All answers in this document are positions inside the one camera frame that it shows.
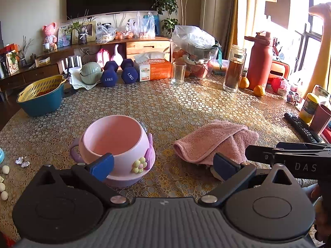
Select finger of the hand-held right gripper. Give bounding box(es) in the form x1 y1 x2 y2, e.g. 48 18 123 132
245 145 280 162
273 142 329 153

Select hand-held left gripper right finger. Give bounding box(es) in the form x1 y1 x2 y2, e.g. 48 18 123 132
198 152 295 209

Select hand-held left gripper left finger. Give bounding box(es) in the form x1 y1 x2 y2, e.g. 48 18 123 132
36 153 130 209

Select pink fluffy towel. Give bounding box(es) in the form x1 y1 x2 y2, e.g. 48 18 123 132
173 120 259 166

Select person's right hand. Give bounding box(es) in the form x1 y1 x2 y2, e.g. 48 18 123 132
310 184 331 242

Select black remote control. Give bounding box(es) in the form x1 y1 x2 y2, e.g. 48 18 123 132
284 112 323 143

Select maroon cup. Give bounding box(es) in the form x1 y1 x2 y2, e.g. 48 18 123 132
309 103 331 136

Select yellow bottle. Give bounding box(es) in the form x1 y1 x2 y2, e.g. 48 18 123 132
299 93 320 124

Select red mesh bag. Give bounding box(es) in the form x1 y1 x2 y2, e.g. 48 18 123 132
271 77 289 94

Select crumpled foil wrappers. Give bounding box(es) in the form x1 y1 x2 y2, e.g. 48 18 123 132
15 156 31 167

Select glass bottle with brown tea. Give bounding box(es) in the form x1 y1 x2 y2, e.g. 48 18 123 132
223 44 247 93

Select white cloth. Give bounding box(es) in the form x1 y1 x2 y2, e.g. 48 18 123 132
69 67 102 90

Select red thermos bottle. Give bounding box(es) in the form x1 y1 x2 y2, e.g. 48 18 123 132
244 31 273 91

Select blue basin with yellow colander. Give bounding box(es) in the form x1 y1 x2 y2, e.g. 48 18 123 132
17 75 67 117

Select blue dumbbell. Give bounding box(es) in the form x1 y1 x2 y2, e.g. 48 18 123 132
121 58 140 84
101 61 119 87

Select green round lidded pot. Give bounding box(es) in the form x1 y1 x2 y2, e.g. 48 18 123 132
79 62 103 85

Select clear drinking glass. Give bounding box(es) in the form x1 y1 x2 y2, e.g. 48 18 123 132
171 62 187 86

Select white router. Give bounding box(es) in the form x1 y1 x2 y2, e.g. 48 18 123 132
60 55 83 74

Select orange and white tissue box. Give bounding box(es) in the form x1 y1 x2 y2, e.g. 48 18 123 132
133 52 172 82

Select pink flamingo toy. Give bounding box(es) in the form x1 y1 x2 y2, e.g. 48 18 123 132
110 44 124 67

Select wooden television cabinet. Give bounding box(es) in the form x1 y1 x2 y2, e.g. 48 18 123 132
0 36 171 101

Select small white box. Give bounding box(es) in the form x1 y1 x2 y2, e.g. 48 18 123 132
35 56 51 68

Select wooden crate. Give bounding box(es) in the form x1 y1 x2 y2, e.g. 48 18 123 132
126 38 171 60

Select clear plastic bag over fruit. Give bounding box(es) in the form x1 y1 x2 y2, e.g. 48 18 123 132
170 25 221 79

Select patterned vase with plant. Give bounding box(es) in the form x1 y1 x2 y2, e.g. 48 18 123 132
62 10 94 45

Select clear bag of food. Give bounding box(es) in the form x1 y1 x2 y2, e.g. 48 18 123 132
95 23 116 44

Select vase with dry twigs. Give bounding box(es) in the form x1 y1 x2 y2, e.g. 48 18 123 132
19 36 34 68

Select colourful printed box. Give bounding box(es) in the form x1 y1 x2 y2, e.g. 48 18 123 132
5 51 20 75

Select window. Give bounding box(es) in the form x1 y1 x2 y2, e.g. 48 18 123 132
292 0 331 60

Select yellow curtain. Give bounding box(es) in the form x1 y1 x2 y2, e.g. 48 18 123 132
227 0 241 58

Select pink plush bear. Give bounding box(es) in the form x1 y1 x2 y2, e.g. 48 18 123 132
42 22 58 50

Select white plastic bag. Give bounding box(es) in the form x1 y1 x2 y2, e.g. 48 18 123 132
126 11 156 39

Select red gift box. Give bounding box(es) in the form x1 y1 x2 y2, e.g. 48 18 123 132
0 43 19 55

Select green potted tree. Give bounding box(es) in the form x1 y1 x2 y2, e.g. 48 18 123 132
152 0 200 37

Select photo frame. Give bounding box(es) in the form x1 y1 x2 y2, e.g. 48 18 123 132
71 20 97 44

